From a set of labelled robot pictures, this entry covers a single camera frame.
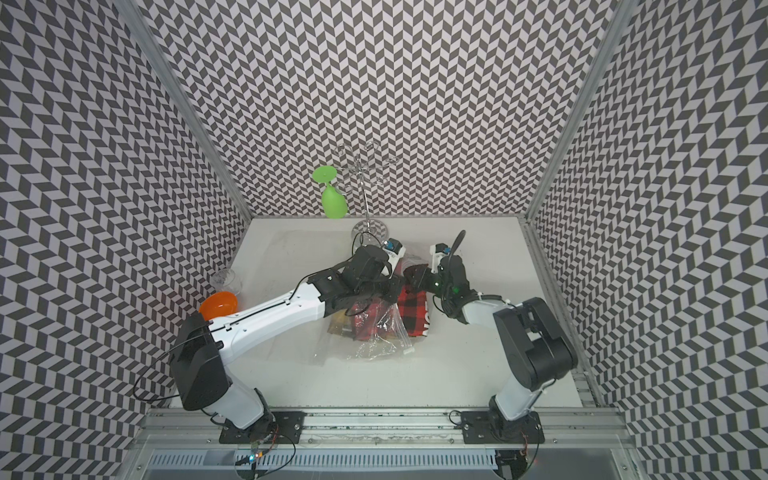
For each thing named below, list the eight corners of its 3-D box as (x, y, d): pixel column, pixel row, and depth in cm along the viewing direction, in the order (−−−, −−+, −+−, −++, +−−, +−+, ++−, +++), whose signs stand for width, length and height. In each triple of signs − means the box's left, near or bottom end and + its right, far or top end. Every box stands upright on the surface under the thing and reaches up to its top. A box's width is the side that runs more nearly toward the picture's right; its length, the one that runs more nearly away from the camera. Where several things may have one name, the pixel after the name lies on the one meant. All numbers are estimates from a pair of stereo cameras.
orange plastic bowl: (205, 322, 91) (198, 316, 88) (204, 304, 95) (198, 298, 92) (239, 309, 94) (233, 303, 90) (237, 292, 97) (231, 286, 94)
